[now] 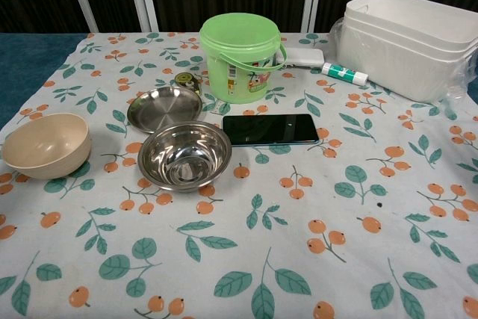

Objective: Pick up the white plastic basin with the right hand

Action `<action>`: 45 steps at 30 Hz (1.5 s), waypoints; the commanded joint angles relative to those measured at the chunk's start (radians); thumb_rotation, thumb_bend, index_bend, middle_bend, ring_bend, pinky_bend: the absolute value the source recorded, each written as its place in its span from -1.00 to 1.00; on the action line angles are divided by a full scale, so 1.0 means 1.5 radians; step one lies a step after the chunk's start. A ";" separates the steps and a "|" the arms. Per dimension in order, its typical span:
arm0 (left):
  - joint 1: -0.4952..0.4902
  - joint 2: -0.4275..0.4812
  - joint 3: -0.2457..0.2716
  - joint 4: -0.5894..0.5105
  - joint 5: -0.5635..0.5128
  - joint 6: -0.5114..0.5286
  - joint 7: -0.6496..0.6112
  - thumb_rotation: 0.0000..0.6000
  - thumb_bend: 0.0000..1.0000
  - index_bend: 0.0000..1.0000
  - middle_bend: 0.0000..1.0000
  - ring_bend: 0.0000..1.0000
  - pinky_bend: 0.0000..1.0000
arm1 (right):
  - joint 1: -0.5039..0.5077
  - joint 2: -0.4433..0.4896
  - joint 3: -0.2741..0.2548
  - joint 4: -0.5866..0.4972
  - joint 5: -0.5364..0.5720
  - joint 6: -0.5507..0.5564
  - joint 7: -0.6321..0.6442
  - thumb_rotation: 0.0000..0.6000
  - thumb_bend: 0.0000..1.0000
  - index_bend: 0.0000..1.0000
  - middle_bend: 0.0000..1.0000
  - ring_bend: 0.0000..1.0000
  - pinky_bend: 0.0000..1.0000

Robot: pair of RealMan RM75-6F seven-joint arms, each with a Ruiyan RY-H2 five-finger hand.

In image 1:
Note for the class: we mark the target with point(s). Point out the white plastic storage bin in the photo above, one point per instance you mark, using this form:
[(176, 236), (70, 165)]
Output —
[(403, 50)]

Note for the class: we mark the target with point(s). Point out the clear plastic bag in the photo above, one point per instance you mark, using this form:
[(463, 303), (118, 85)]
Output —
[(457, 87)]

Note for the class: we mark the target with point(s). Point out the white power bank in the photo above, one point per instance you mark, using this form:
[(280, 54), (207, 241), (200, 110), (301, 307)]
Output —
[(302, 57)]

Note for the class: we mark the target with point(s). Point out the green plastic bucket with lid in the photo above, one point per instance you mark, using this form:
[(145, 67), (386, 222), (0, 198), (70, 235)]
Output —
[(239, 57)]

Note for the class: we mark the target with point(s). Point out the floral fruit print tablecloth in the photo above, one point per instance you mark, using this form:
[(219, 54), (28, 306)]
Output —
[(239, 244)]

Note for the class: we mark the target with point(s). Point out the stainless steel bowl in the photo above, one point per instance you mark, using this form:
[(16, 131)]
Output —
[(185, 154)]

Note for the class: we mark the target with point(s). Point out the green white glue stick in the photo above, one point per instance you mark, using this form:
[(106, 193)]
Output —
[(343, 72)]

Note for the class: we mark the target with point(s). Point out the teal blue table cover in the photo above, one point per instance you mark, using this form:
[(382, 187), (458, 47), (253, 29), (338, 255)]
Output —
[(26, 68)]

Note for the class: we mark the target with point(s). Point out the beige plastic bowl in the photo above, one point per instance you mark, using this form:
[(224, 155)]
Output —
[(45, 151)]

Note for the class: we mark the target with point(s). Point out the stainless steel plate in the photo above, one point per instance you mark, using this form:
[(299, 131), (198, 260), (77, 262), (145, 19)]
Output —
[(164, 108)]

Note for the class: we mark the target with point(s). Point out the black smartphone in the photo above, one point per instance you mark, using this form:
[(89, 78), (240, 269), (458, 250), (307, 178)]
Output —
[(269, 128)]

